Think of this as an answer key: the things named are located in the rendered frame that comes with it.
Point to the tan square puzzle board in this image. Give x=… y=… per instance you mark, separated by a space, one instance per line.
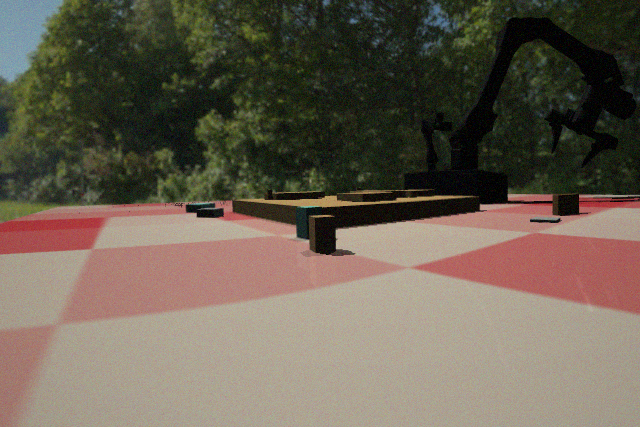
x=357 y=207

